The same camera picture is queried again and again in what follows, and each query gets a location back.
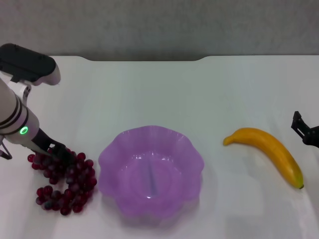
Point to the red grape bunch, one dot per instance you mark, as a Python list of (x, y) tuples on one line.
[(79, 179)]

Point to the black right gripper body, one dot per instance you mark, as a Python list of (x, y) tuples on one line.
[(313, 137)]

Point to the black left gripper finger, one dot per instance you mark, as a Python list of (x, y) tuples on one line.
[(63, 154)]

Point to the yellow banana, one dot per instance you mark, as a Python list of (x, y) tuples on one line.
[(274, 147)]

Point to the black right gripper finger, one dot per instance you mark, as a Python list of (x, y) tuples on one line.
[(298, 123)]

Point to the purple wavy plastic bowl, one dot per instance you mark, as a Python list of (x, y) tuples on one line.
[(149, 174)]

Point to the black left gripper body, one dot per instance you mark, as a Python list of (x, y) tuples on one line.
[(41, 140)]

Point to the black grey left wrist camera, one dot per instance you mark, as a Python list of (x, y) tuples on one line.
[(27, 62)]

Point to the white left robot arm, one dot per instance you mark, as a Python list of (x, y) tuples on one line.
[(10, 112)]

